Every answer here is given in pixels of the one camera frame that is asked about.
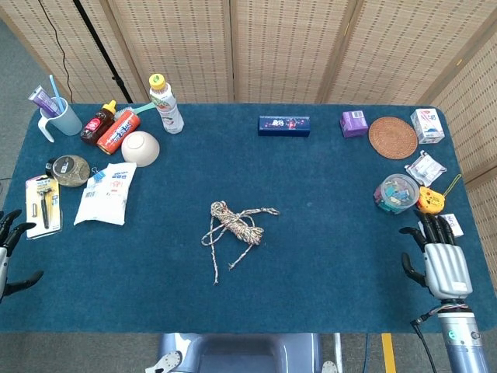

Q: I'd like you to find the blue grey robot torso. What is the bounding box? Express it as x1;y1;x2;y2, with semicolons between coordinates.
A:
157;333;323;373

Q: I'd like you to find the purple toothpaste tube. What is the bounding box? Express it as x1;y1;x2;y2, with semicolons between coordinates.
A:
27;85;59;117

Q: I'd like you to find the blue felt table mat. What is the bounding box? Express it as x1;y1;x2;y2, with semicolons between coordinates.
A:
0;103;497;335

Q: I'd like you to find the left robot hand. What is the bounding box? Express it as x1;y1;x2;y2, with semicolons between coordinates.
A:
0;209;44;304

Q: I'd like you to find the small purple white carton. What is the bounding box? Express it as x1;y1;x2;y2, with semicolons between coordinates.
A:
442;212;465;239

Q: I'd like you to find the white drink bottle green cap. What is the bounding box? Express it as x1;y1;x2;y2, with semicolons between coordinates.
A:
148;73;185;135

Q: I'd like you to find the braided multicolour rope bundle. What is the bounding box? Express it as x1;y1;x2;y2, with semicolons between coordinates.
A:
200;200;280;286

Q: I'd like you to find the teal handled brush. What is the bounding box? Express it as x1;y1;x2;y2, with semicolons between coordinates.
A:
113;101;158;120

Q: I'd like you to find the orange yellow tape measure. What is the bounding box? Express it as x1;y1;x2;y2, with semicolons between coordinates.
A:
416;173;463;216

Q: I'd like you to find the white table leg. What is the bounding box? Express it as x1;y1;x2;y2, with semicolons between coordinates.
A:
333;333;343;373

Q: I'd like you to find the crumpled white packet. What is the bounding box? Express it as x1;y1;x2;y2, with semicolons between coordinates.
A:
404;150;447;187

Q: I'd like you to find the round woven rattan coaster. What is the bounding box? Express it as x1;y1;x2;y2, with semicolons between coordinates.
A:
367;116;419;159

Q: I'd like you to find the black stand pole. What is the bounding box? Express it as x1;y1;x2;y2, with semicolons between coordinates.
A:
72;0;135;104

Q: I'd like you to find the dark blue rectangular box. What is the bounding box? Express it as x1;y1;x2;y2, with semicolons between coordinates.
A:
258;114;311;138

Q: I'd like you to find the purple tissue pack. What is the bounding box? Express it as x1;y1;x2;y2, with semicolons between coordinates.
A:
339;110;370;139

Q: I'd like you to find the razor in yellow blister pack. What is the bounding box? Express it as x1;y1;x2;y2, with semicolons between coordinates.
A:
25;175;63;239

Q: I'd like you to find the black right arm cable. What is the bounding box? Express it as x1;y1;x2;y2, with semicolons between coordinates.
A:
410;310;442;373

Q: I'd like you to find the thin black hanging cable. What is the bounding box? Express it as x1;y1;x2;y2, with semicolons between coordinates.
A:
37;0;73;103

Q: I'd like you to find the beige bowl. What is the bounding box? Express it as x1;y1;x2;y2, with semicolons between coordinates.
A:
120;131;161;168

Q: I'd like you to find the brown syrup bottle yellow cap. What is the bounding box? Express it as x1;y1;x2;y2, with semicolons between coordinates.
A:
79;99;117;147

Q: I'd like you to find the white plastic powder bag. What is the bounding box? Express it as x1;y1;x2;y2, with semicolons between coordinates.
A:
73;162;138;226

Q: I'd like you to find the light blue toothbrush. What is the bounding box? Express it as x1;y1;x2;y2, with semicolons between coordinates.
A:
48;74;65;113

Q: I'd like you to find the orange red snack can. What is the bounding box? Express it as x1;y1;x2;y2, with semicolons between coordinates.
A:
96;110;141;156

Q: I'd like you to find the white milk carton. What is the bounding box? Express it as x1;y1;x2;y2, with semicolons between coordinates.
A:
410;107;446;145

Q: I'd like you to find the clear jar of coloured clips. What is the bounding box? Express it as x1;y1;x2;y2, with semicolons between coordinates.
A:
373;173;420;214

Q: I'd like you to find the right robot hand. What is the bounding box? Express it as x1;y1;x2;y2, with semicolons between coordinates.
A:
398;209;474;300

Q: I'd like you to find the round speckled tin black lid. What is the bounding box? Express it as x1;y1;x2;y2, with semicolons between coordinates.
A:
44;154;91;188

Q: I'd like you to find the light blue handled mug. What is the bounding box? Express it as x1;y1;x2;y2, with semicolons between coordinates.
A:
37;96;83;144

